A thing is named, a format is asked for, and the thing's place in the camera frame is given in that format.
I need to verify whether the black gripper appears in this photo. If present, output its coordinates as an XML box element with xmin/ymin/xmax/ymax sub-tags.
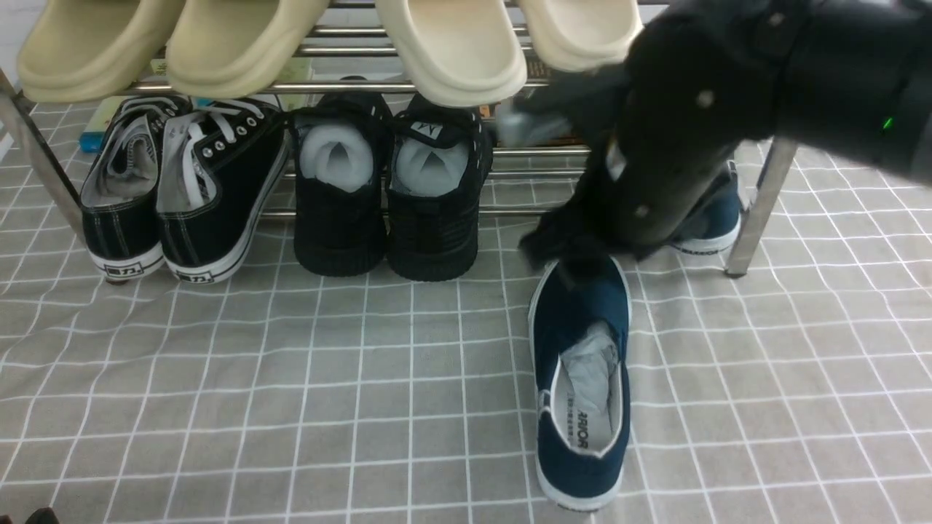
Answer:
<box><xmin>512</xmin><ymin>1</ymin><xmax>778</xmax><ymax>273</ymax></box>

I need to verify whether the navy slip-on shoe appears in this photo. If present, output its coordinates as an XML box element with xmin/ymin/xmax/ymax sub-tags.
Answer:
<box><xmin>671</xmin><ymin>159</ymin><xmax>742</xmax><ymax>255</ymax></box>
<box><xmin>527</xmin><ymin>258</ymin><xmax>631</xmax><ymax>513</ymax></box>

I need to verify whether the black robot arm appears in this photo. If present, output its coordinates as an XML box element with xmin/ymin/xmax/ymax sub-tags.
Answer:
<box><xmin>499</xmin><ymin>1</ymin><xmax>931</xmax><ymax>279</ymax></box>

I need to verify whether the stainless steel shoe rack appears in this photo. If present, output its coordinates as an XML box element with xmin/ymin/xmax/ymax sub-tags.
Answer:
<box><xmin>2</xmin><ymin>1</ymin><xmax>798</xmax><ymax>279</ymax></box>

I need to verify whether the cream slipper far right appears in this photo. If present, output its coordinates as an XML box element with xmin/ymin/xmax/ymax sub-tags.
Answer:
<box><xmin>517</xmin><ymin>1</ymin><xmax>644</xmax><ymax>72</ymax></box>

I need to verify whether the cream slipper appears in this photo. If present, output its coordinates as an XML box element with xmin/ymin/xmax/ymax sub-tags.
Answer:
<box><xmin>375</xmin><ymin>1</ymin><xmax>527</xmax><ymax>108</ymax></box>
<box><xmin>517</xmin><ymin>1</ymin><xmax>644</xmax><ymax>72</ymax></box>

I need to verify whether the black knit shoe right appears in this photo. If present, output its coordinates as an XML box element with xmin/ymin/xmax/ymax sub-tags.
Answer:
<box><xmin>385</xmin><ymin>94</ymin><xmax>495</xmax><ymax>282</ymax></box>

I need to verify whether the black knit shoe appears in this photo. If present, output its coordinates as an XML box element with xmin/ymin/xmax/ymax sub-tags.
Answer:
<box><xmin>385</xmin><ymin>94</ymin><xmax>495</xmax><ymax>282</ymax></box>
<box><xmin>288</xmin><ymin>92</ymin><xmax>394</xmax><ymax>277</ymax></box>

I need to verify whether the grey checked floor cloth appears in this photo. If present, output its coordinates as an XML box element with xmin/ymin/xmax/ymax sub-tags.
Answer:
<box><xmin>1</xmin><ymin>137</ymin><xmax>931</xmax><ymax>523</ymax></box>

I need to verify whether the black knit shoe left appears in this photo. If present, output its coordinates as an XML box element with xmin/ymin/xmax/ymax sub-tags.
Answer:
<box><xmin>288</xmin><ymin>92</ymin><xmax>394</xmax><ymax>277</ymax></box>

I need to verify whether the olive green slipper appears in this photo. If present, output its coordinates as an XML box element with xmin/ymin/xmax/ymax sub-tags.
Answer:
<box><xmin>165</xmin><ymin>1</ymin><xmax>330</xmax><ymax>100</ymax></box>
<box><xmin>17</xmin><ymin>1</ymin><xmax>184</xmax><ymax>103</ymax></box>

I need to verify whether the black canvas sneaker right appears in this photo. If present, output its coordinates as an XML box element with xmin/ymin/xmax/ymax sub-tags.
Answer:
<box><xmin>156</xmin><ymin>95</ymin><xmax>291</xmax><ymax>285</ymax></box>

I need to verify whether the black canvas sneaker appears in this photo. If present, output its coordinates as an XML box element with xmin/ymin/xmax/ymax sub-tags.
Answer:
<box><xmin>79</xmin><ymin>95</ymin><xmax>193</xmax><ymax>282</ymax></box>
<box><xmin>156</xmin><ymin>95</ymin><xmax>291</xmax><ymax>285</ymax></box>

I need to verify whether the black canvas sneaker left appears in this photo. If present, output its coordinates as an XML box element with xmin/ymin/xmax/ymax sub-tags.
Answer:
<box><xmin>79</xmin><ymin>95</ymin><xmax>193</xmax><ymax>282</ymax></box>

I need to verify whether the olive green slipper far left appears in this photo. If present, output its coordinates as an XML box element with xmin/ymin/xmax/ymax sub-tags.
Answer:
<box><xmin>17</xmin><ymin>1</ymin><xmax>184</xmax><ymax>103</ymax></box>

